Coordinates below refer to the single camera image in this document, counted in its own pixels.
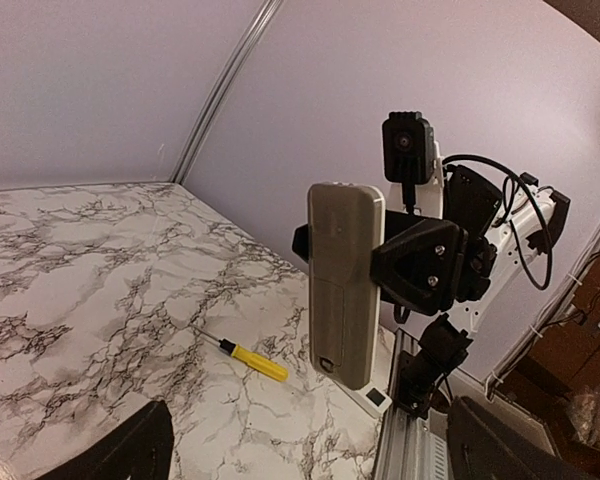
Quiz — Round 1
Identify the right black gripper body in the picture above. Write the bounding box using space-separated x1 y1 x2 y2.
384 165 500 305

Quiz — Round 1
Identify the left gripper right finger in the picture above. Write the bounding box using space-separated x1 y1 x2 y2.
446 396 592 480

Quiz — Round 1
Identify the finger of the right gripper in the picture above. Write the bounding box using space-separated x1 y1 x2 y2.
370 218 468 315
292 224 310 263

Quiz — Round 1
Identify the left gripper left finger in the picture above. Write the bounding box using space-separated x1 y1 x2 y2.
41 401 174 480

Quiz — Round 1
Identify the white remote control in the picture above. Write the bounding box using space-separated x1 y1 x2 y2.
307 183 385 390
337 382 392 419

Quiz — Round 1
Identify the yellow handle screwdriver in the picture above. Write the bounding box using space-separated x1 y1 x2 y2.
193 326 289 382

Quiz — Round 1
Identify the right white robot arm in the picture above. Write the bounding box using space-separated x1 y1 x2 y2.
293 158 570 417

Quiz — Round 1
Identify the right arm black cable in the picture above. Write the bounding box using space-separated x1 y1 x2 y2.
442 155 556 291

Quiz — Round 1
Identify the front aluminium table rail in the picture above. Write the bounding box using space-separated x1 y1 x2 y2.
372 327 454 480

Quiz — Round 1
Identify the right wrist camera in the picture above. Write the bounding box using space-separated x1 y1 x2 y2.
382 111 436 213

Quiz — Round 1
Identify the right aluminium frame post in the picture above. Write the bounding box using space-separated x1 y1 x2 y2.
169 0 284 185

